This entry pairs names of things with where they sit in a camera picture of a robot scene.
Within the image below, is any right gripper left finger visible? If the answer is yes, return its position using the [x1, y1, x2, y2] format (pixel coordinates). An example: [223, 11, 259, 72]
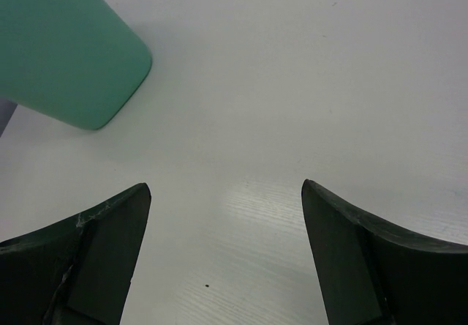
[1, 183, 151, 324]

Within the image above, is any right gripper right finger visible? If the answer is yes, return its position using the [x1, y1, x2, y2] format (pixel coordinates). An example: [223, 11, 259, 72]
[301, 179, 467, 324]

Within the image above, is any green plastic bin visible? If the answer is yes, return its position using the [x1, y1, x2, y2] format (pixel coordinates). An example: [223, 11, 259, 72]
[1, 0, 152, 130]

